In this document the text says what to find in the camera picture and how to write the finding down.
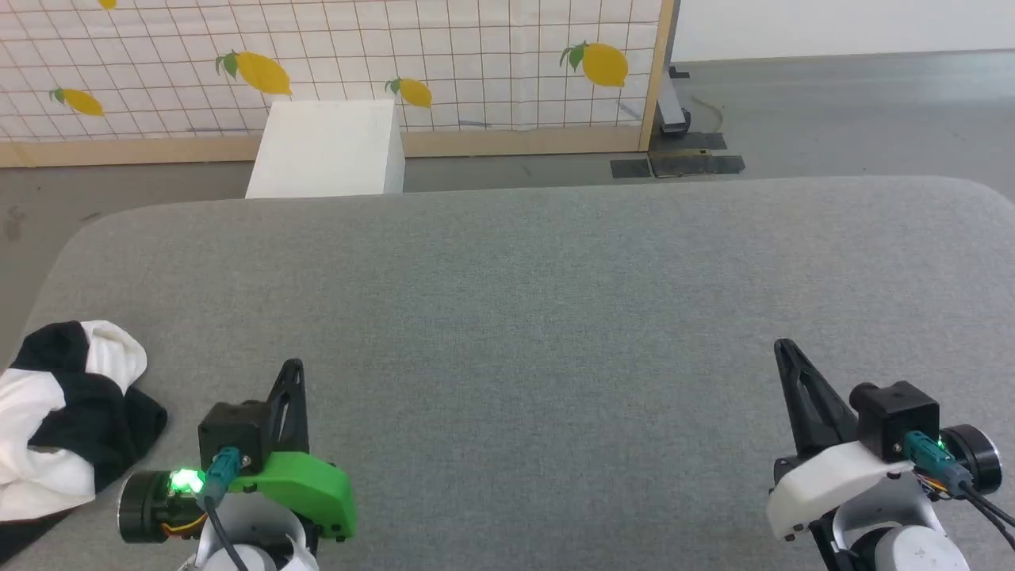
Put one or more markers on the black and white shirt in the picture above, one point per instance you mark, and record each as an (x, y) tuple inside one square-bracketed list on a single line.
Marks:
[(71, 412)]

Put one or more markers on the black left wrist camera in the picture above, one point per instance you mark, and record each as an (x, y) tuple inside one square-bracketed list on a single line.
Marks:
[(234, 432)]

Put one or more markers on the lemon print grid partition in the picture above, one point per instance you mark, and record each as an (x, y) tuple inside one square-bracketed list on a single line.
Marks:
[(476, 47)]

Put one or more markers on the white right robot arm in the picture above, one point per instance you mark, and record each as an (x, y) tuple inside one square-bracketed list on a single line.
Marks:
[(904, 543)]

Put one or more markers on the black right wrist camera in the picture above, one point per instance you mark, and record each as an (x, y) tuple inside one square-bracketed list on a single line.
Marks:
[(896, 420)]

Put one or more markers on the white box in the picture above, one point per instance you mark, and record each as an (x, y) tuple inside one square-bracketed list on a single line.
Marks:
[(325, 151)]

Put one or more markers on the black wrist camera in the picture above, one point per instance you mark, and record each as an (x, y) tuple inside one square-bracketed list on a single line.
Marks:
[(234, 432), (896, 420)]

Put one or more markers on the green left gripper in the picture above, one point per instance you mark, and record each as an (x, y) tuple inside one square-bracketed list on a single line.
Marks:
[(305, 488)]

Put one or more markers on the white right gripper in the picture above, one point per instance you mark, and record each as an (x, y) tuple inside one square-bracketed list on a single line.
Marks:
[(825, 484)]

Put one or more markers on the grey metal stand post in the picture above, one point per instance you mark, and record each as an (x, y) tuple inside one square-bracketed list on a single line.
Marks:
[(672, 103)]

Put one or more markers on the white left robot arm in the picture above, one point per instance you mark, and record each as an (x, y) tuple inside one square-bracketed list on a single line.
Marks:
[(254, 547)]

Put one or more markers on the black floor plate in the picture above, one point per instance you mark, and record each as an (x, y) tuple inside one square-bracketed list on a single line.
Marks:
[(690, 162)]

